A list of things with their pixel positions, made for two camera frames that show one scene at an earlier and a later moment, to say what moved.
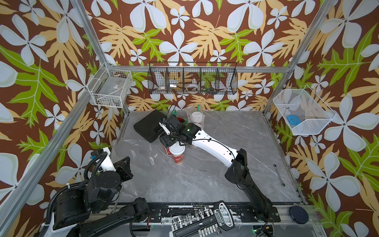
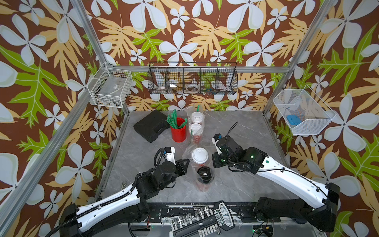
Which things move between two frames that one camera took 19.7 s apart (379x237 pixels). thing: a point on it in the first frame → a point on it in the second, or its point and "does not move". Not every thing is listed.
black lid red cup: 168,150 → 204,175
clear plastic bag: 146,160 → 201,168
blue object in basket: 293,119 does not move
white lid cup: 197,117 does not move
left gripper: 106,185 → 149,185
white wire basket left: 110,86 does not move
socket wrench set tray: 203,221 does not move
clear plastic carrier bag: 196,115 does not move
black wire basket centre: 193,78 does not move
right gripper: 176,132 → 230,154
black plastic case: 148,127 does not move
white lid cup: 177,150 → 200,155
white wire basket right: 305,112 does not move
